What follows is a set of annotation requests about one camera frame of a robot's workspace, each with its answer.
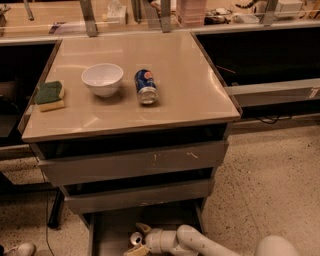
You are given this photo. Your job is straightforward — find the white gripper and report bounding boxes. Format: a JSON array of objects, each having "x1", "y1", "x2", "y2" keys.
[{"x1": 123, "y1": 222, "x2": 178, "y2": 256}]

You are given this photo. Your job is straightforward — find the orange soda can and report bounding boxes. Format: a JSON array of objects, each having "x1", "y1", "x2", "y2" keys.
[{"x1": 130, "y1": 232, "x2": 143, "y2": 246}]

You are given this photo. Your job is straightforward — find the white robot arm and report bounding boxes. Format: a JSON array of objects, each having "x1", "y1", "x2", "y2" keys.
[{"x1": 123, "y1": 223, "x2": 300, "y2": 256}]

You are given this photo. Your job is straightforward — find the bottom grey open drawer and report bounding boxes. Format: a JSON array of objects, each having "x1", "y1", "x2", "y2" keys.
[{"x1": 88, "y1": 199, "x2": 205, "y2": 256}]

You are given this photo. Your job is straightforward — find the middle grey drawer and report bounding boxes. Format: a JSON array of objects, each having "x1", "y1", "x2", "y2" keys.
[{"x1": 65, "y1": 178, "x2": 214, "y2": 214}]

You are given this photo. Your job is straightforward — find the top grey drawer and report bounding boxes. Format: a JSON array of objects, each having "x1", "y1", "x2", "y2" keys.
[{"x1": 39, "y1": 140, "x2": 228, "y2": 186}]

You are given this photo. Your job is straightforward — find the grey drawer cabinet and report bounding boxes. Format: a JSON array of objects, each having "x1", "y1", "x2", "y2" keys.
[{"x1": 17, "y1": 31, "x2": 243, "y2": 256}]

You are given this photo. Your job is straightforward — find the blue pepsi can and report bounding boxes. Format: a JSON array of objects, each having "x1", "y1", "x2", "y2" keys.
[{"x1": 134, "y1": 69, "x2": 158, "y2": 105}]

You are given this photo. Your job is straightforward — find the white shoe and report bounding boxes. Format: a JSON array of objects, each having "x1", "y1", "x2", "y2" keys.
[{"x1": 0, "y1": 243, "x2": 36, "y2": 256}]

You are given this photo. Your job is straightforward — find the white bowl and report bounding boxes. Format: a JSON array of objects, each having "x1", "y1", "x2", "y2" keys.
[{"x1": 81, "y1": 63, "x2": 123, "y2": 98}]

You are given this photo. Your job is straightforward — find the green yellow sponge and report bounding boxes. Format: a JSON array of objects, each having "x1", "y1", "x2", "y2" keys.
[{"x1": 35, "y1": 81, "x2": 65, "y2": 112}]

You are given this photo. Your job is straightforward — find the white box on shelf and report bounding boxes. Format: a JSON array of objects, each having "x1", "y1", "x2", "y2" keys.
[{"x1": 106, "y1": 0, "x2": 127, "y2": 25}]

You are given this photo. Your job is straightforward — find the pink plastic basket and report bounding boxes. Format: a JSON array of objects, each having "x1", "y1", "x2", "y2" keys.
[{"x1": 176, "y1": 0, "x2": 207, "y2": 27}]

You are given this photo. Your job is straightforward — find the black floor cable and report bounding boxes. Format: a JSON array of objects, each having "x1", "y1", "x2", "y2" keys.
[{"x1": 42, "y1": 173, "x2": 56, "y2": 256}]

